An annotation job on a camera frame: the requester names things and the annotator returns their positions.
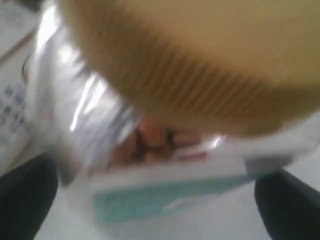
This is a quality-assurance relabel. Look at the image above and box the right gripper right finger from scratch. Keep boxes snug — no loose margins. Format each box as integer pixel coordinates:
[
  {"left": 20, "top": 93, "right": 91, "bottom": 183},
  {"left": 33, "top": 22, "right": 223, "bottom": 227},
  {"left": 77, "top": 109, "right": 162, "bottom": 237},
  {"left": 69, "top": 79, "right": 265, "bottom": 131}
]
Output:
[{"left": 254, "top": 169, "right": 320, "bottom": 240}]

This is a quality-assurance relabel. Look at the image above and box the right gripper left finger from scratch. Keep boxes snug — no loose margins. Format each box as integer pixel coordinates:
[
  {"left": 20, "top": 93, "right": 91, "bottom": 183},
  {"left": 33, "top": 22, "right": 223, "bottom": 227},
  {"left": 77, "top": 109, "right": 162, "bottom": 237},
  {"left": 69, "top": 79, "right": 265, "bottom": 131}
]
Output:
[{"left": 0, "top": 153, "right": 58, "bottom": 240}]

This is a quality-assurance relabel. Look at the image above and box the clear nut jar gold lid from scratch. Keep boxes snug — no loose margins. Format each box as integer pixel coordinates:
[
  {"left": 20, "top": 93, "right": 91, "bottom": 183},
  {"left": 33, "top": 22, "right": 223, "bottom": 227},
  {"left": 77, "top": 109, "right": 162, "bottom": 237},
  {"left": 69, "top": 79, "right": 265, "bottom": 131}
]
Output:
[{"left": 27, "top": 0, "right": 320, "bottom": 226}]

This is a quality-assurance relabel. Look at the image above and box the long noodle package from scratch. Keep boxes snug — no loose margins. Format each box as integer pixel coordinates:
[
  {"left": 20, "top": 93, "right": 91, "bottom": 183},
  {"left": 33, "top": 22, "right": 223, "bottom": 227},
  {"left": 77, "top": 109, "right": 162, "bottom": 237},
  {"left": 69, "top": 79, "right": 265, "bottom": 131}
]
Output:
[{"left": 0, "top": 0, "right": 38, "bottom": 174}]

